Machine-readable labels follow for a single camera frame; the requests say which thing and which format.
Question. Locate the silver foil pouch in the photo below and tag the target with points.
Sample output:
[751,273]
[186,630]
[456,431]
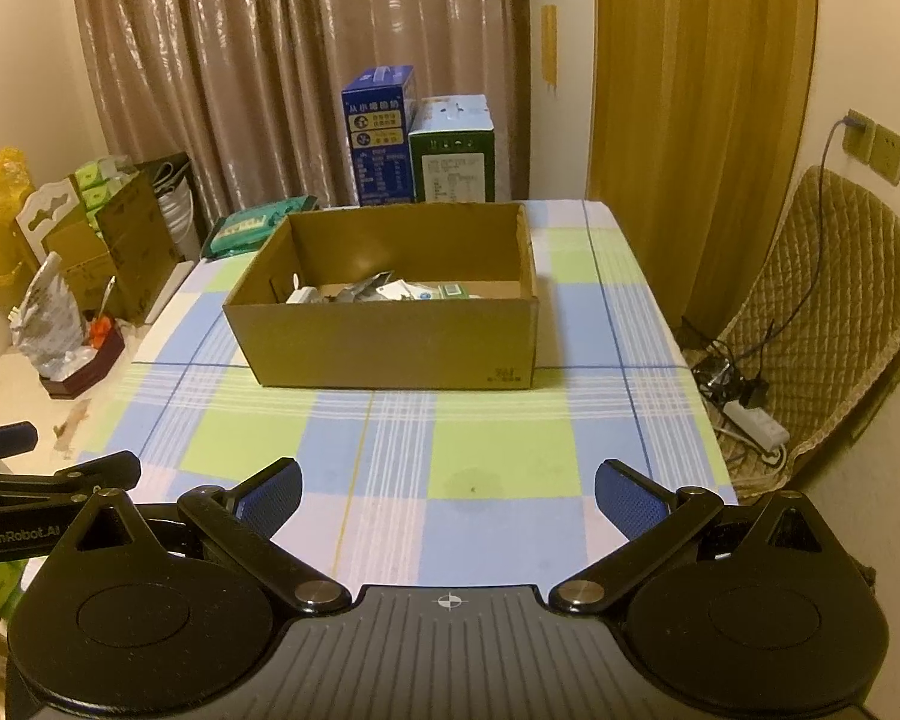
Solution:
[367,285]

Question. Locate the wall socket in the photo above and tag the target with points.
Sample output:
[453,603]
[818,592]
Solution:
[885,150]

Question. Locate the white carved chair back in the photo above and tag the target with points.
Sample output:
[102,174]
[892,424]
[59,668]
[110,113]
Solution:
[49,202]

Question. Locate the green tissue packs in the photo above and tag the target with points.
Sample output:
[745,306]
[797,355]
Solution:
[101,184]

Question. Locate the dark red wooden tray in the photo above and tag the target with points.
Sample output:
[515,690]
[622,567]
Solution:
[82,375]

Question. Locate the slim white box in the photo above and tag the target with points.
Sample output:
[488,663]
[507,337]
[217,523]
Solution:
[409,291]

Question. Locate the metal spoon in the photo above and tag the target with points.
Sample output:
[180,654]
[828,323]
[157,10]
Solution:
[109,298]

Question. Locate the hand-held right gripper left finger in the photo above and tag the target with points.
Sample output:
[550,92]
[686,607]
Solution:
[270,496]

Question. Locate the green wipes packet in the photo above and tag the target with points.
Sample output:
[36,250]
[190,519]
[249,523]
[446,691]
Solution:
[251,229]

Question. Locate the green carton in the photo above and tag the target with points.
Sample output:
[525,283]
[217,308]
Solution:
[454,157]

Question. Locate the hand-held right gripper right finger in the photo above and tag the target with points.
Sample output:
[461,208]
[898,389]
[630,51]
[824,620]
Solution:
[630,499]

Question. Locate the stack of white buckets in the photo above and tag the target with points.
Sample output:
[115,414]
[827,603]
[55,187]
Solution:
[176,210]

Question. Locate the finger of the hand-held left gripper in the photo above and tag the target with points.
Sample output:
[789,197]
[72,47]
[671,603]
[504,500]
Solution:
[4,441]
[45,486]

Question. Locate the brown cardboard box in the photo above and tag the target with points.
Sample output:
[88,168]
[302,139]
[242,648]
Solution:
[382,345]

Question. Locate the open brown cardboard carton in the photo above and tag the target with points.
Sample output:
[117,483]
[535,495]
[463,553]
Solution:
[135,240]

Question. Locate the small orange item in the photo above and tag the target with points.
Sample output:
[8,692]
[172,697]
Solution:
[101,331]

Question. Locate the blue milk carton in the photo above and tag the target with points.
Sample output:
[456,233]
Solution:
[379,135]

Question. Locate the cream tablecloth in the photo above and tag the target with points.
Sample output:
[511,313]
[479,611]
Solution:
[15,397]

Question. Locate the brown curtain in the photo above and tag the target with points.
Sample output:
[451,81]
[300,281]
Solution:
[292,52]

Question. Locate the white device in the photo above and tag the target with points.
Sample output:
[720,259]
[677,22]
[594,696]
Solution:
[301,294]

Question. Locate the green tissue box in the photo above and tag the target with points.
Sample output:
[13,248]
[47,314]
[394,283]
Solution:
[4,581]

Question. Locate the yellow curtain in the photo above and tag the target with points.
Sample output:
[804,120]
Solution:
[697,90]

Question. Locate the white board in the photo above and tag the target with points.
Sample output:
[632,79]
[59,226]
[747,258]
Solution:
[161,315]

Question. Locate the chair with quilted cover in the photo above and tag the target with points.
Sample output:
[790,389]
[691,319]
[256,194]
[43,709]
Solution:
[847,300]

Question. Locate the green and white medicine box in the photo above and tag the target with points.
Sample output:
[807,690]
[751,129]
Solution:
[454,291]

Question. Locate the checked cloth covered desktop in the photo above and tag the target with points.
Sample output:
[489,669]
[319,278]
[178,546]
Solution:
[495,427]

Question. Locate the white power strip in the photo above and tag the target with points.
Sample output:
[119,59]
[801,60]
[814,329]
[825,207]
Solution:
[757,420]

